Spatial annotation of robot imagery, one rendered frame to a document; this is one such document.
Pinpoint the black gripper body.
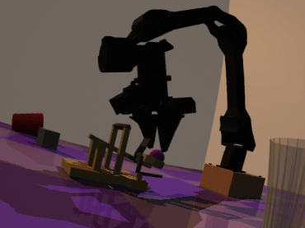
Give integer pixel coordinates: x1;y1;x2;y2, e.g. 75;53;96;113
126;70;196;117

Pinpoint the magenta ball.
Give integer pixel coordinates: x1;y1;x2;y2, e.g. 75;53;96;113
149;149;165;161

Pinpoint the wooden toy catapult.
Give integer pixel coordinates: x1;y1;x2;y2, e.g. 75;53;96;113
61;123;165;190

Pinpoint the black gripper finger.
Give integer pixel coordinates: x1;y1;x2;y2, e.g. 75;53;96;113
129;114;158;149
150;114;185;152

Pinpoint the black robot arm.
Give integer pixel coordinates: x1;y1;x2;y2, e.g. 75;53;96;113
98;6;256;174

